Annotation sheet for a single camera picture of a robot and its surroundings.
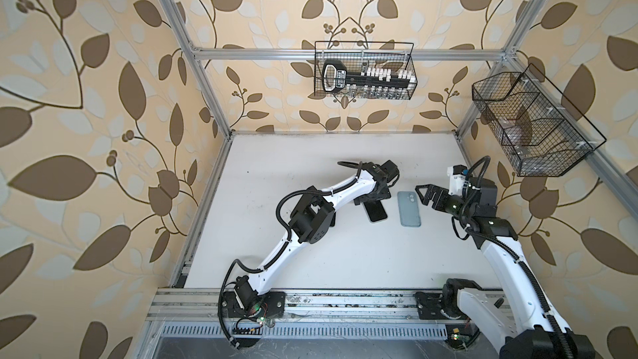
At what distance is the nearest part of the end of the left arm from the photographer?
739 mm

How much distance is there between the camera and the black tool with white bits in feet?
2.72

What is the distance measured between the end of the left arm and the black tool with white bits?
27 centimetres
